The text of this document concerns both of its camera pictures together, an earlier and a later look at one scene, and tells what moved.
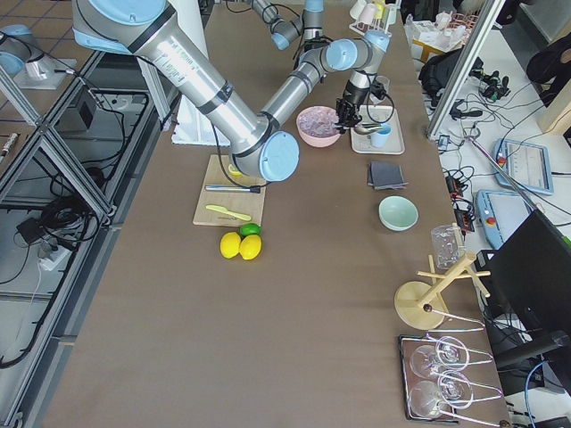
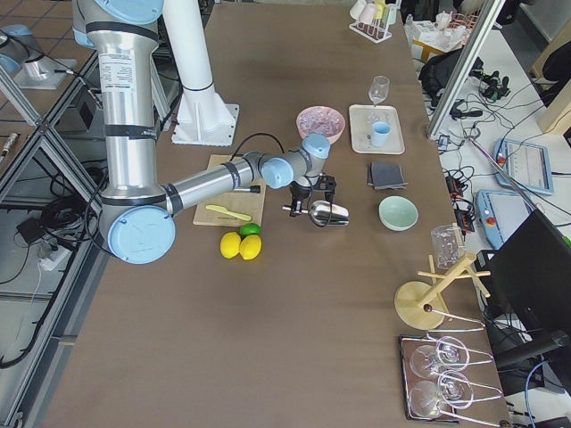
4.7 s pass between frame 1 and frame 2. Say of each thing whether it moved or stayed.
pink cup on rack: stayed
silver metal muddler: stayed
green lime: stayed
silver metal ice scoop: moved
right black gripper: moved
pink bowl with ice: stayed
